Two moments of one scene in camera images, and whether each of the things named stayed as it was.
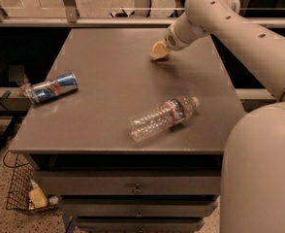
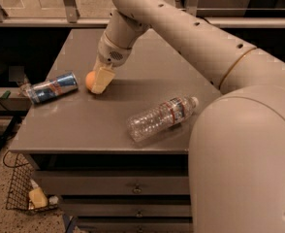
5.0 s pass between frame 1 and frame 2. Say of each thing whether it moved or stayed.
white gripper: moved
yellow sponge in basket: stayed
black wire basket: stayed
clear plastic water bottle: stayed
